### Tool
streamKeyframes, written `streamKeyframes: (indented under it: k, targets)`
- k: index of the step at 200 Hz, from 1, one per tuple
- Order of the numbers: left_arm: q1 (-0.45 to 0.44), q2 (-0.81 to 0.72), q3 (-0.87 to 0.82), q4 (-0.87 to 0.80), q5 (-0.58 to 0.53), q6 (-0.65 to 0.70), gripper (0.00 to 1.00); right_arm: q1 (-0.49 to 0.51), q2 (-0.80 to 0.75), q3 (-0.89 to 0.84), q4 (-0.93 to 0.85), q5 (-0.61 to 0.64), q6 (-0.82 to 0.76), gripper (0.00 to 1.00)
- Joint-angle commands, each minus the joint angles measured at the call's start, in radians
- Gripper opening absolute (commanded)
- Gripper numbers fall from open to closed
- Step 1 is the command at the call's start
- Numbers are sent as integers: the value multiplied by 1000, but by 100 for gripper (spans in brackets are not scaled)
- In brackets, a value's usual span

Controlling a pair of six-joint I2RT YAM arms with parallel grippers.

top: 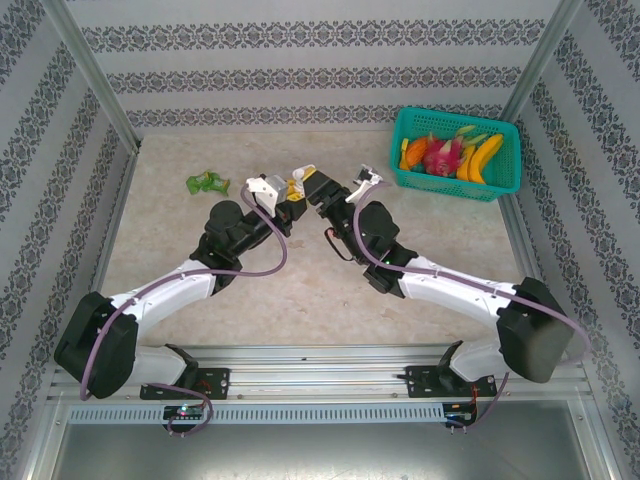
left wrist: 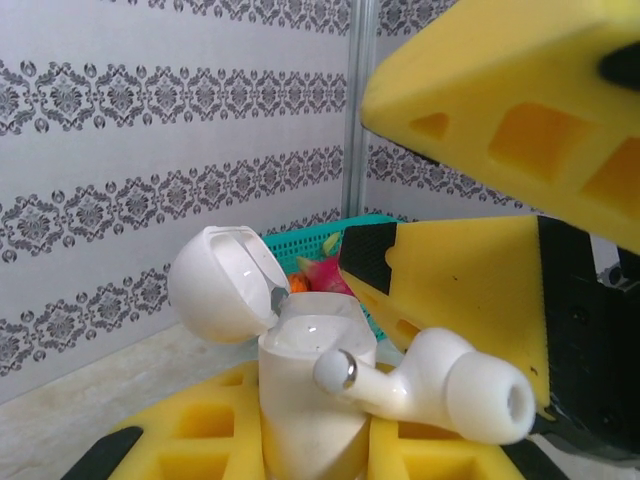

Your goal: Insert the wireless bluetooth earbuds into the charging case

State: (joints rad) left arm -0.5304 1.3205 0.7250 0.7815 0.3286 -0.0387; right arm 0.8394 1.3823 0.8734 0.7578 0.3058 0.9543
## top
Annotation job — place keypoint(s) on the crumpled green snack wrapper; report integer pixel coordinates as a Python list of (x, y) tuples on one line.
[(202, 183)]

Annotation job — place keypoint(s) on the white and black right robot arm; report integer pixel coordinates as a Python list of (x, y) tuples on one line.
[(450, 300)]

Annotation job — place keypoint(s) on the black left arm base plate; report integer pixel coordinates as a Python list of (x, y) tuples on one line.
[(217, 382)]

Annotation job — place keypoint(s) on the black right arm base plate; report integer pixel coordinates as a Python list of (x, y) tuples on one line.
[(422, 382)]

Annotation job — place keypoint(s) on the aluminium mounting rail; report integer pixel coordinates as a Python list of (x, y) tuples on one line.
[(320, 372)]

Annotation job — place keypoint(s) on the aluminium side rail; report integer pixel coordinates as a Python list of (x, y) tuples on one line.
[(122, 200), (515, 225)]

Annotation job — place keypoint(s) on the pink toy dragon fruit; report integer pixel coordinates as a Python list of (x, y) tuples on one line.
[(442, 156)]

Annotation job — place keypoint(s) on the teal plastic basket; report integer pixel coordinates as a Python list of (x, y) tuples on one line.
[(505, 170)]

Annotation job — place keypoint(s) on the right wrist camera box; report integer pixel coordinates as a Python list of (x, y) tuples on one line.
[(370, 175)]

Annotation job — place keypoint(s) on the aluminium frame post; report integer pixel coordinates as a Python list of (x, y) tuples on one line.
[(540, 60), (90, 65)]

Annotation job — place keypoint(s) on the grey metal front panel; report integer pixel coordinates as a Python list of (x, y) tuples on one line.
[(320, 455)]

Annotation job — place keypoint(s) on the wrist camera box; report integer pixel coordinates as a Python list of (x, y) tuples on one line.
[(370, 175), (267, 192)]

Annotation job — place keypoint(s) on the white earbud charging case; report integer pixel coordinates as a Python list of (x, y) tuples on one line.
[(301, 175)]

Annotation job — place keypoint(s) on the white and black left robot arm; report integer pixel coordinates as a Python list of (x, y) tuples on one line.
[(165, 292)]

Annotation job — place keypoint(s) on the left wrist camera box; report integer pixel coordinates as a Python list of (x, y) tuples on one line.
[(267, 192)]

